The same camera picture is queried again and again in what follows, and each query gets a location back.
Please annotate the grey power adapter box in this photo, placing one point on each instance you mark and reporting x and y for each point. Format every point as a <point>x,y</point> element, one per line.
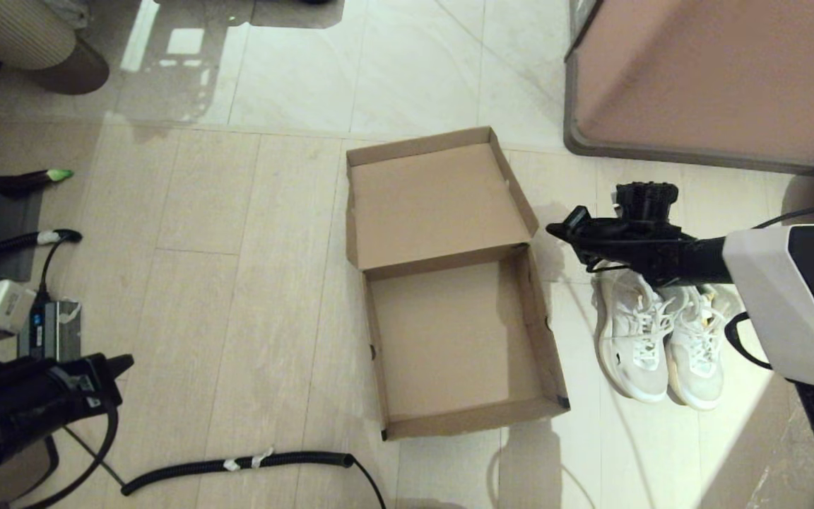
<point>54,332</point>

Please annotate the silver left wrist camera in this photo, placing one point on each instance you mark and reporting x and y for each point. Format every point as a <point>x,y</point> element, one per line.
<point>4,305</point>

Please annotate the pink cabinet with grey frame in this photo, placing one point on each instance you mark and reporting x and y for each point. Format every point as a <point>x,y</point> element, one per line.
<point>718,71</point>

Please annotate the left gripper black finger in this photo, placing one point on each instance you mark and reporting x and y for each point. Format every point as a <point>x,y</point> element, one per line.
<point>114,373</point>
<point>114,362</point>

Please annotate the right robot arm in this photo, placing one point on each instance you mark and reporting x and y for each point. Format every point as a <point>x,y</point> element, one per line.
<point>774,297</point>

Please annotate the brown cardboard shoe box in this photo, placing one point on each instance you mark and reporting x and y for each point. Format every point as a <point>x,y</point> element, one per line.
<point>449,339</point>

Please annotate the beige rounded chassis cover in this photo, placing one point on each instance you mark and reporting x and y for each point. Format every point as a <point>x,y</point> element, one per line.
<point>4,493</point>

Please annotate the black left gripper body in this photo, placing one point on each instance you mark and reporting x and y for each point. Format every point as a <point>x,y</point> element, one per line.
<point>71,396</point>

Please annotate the black object with green tip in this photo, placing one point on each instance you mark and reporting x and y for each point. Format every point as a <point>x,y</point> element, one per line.
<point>25,185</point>

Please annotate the white mesh sneaker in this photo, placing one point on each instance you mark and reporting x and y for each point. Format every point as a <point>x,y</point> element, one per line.
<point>697,360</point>
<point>633,353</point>

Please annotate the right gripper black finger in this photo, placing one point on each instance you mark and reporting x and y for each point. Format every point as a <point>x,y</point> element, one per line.
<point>562,228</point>
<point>568,237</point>

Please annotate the beige ribbed round pouf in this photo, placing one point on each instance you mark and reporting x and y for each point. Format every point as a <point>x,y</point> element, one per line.
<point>11,35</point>

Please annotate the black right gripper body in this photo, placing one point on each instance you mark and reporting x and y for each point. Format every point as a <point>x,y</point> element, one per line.
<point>612,244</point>

